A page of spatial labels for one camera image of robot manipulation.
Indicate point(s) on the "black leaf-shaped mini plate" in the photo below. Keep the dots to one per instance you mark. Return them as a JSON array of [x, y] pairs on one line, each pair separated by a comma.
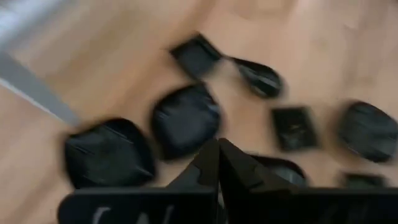
[[368, 130], [109, 152], [185, 119]]

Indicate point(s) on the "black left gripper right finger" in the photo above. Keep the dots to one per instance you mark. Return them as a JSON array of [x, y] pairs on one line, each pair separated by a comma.
[[280, 207]]

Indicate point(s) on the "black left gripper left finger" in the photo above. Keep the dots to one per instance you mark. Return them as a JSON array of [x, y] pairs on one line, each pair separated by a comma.
[[140, 207]]

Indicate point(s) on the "black square mini plate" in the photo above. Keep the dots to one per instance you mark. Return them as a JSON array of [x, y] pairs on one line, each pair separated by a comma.
[[293, 129], [196, 56], [362, 181]]

